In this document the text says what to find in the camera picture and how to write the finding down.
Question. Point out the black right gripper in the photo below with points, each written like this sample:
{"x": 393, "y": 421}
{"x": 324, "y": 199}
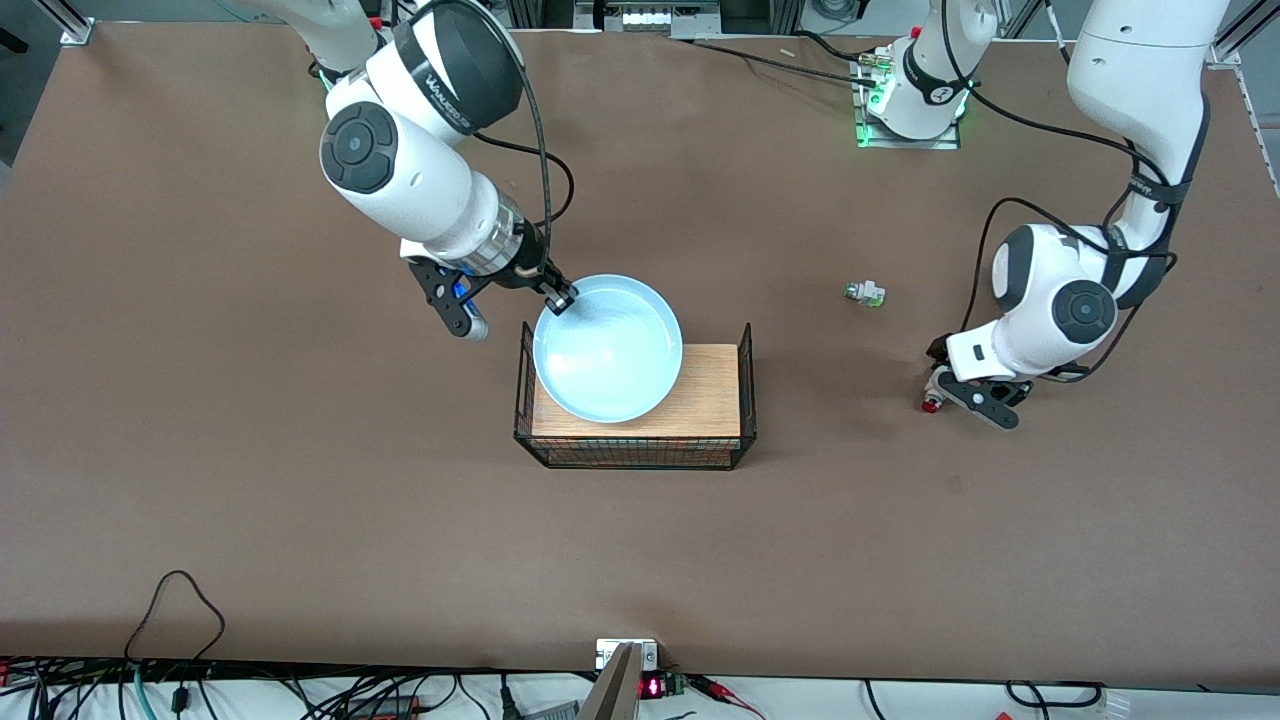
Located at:
{"x": 527, "y": 269}

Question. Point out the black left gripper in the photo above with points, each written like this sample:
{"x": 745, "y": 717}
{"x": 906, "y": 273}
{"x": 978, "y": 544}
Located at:
{"x": 938, "y": 351}

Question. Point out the red push button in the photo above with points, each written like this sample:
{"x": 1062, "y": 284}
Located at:
{"x": 932, "y": 402}

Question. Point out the light blue round plate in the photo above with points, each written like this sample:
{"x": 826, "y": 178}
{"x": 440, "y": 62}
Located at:
{"x": 610, "y": 350}

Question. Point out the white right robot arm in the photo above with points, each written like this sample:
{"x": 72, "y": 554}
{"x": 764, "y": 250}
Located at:
{"x": 420, "y": 185}

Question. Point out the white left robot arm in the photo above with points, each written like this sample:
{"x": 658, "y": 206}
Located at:
{"x": 1050, "y": 300}

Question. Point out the green push button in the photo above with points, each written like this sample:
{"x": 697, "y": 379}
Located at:
{"x": 866, "y": 294}

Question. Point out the wooden board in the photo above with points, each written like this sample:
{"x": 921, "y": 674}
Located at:
{"x": 710, "y": 400}

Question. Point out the white device with sockets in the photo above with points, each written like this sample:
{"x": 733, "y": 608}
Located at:
{"x": 650, "y": 18}

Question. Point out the red digit display module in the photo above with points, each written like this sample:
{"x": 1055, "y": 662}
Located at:
{"x": 652, "y": 686}

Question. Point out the grey metal bar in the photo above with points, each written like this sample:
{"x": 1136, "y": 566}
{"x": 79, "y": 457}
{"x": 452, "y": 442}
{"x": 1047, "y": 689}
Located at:
{"x": 615, "y": 695}

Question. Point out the red clip lead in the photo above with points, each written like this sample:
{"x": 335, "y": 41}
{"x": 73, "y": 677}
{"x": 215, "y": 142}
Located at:
{"x": 712, "y": 688}

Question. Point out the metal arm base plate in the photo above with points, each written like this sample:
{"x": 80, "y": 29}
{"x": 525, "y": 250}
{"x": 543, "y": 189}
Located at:
{"x": 905, "y": 143}

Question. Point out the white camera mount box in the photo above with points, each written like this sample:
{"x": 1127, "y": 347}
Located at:
{"x": 650, "y": 655}

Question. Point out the aluminium frame profile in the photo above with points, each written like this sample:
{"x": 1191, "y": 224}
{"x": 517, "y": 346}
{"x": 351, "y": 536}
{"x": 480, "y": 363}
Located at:
{"x": 1240, "y": 25}
{"x": 75, "y": 25}

